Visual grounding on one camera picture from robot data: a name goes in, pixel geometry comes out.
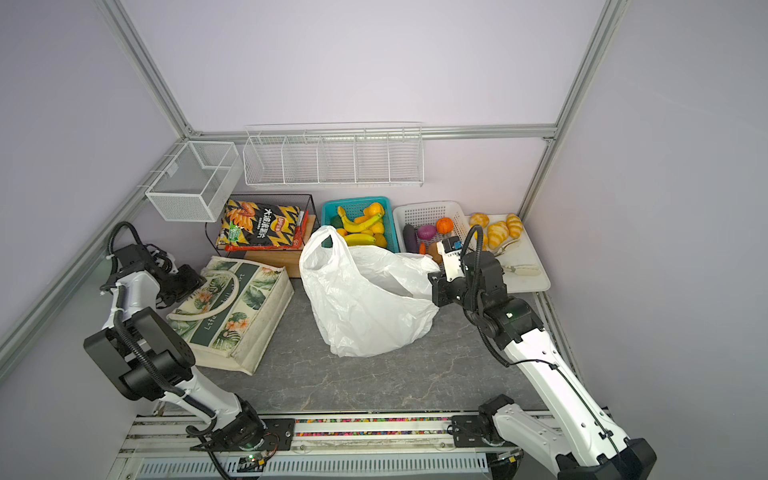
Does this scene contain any black yellow chips bag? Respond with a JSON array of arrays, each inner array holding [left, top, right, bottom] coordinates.
[[215, 199, 306, 252]]

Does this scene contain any dark purple eggplant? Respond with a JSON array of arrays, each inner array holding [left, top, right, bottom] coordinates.
[[402, 224, 419, 253]]

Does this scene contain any teal plastic fruit basket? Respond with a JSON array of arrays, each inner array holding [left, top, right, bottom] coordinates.
[[320, 196, 400, 253]]

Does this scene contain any croissant middle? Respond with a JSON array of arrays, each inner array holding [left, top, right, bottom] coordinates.
[[486, 221, 509, 251]]

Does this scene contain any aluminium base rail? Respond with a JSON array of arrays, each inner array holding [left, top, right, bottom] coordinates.
[[107, 409, 637, 480]]

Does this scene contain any cream canvas tote bag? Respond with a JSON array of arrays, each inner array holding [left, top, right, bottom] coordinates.
[[166, 256, 294, 375]]

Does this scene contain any purple red onion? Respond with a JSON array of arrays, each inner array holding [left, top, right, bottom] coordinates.
[[417, 224, 438, 241]]

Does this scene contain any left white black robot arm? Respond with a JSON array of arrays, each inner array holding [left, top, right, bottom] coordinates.
[[83, 221, 268, 453]]

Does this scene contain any croissant right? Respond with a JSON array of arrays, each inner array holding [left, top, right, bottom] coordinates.
[[505, 214, 524, 239]]

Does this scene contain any white wire wall rack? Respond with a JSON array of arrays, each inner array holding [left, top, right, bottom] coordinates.
[[242, 122, 425, 187]]

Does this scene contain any white tray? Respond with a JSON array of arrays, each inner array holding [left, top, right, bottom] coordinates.
[[488, 214, 551, 294]]

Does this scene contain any white mesh wall basket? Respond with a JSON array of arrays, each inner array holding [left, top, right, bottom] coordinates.
[[145, 140, 244, 223]]

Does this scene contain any single yellow banana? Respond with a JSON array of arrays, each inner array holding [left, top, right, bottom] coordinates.
[[337, 207, 384, 233]]

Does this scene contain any orange tangerine in white basket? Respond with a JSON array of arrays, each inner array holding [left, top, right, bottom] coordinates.
[[435, 217, 454, 235]]

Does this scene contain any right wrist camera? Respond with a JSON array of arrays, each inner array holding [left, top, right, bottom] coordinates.
[[437, 236, 464, 282]]

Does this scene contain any white plastic grocery bag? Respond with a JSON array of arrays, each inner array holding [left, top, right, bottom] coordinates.
[[299, 226, 439, 358]]

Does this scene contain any yellow banana bunch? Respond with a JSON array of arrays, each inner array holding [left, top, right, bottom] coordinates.
[[344, 233, 376, 246]]

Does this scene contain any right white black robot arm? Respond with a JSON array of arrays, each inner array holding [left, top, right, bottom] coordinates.
[[428, 225, 657, 479]]

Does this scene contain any white plastic vegetable basket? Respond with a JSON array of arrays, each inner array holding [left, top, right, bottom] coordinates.
[[392, 200, 470, 253]]

